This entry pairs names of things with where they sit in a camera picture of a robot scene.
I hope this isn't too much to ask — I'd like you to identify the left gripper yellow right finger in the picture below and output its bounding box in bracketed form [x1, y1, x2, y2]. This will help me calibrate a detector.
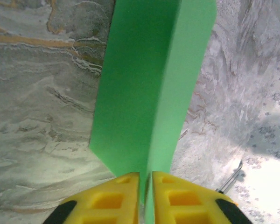
[151, 170, 253, 224]

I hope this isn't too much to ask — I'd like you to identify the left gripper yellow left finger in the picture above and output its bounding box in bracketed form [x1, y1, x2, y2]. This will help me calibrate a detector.
[43, 171, 140, 224]

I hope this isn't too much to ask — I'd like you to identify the green paper sheet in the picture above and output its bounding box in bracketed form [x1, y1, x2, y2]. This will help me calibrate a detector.
[88, 0, 217, 224]

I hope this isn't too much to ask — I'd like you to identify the aluminium frame bar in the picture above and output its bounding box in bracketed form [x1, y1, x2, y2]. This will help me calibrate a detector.
[216, 160, 244, 195]

